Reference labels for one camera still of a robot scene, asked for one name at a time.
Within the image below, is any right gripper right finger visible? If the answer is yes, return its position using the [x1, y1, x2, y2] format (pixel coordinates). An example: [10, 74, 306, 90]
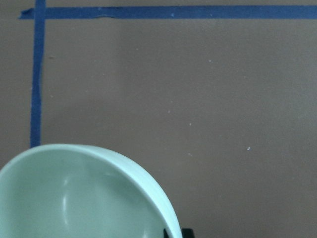
[181, 228, 195, 238]

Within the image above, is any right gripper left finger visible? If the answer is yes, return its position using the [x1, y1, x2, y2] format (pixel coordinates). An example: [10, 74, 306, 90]
[163, 229, 169, 238]

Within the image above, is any green ceramic bowl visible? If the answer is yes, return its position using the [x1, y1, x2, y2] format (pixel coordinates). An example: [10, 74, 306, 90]
[0, 144, 182, 238]

